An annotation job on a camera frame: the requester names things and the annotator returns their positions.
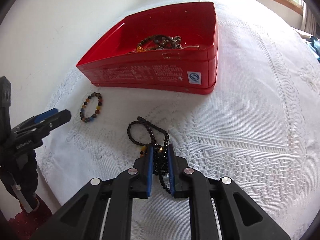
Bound black bead necklace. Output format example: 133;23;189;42
126;116;173;196

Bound large brown bead bracelet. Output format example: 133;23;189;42
135;35;176;52

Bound silver chain with charm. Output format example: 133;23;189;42
170;35;201;51

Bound gloved left hand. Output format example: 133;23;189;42
1;150;53;239

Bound white lace bedspread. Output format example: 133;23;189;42
37;0;319;239

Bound red tin box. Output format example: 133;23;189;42
76;2;219;94

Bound pile of clothes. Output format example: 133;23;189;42
304;36;320;62

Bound grey curtain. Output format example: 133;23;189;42
300;1;317;36

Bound multicolour bead bracelet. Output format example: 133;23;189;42
79;92;103;123

